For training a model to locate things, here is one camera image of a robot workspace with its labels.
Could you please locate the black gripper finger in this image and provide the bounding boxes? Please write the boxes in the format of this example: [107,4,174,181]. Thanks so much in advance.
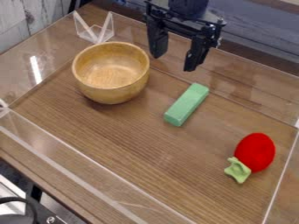
[183,35,212,72]
[147,19,169,59]

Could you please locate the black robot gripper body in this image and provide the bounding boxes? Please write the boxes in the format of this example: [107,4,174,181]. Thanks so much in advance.
[145,0,228,47]

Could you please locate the green rectangular block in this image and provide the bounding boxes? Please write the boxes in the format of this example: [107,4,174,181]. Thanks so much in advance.
[163,83,210,127]

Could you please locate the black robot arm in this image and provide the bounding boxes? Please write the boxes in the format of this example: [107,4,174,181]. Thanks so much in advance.
[145,0,228,72]

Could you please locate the brown wooden bowl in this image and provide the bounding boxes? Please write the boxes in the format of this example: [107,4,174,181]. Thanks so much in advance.
[71,41,150,104]

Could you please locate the red plush ball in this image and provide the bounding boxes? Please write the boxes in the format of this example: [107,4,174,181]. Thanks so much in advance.
[234,133,277,172]

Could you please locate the small green plastic toy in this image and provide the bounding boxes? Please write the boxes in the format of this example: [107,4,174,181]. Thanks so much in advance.
[225,157,252,184]

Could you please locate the black metal table frame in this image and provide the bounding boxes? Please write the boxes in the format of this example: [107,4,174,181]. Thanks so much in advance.
[26,182,85,224]

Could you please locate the black cable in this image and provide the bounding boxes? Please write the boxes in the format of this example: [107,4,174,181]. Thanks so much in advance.
[0,196,41,224]

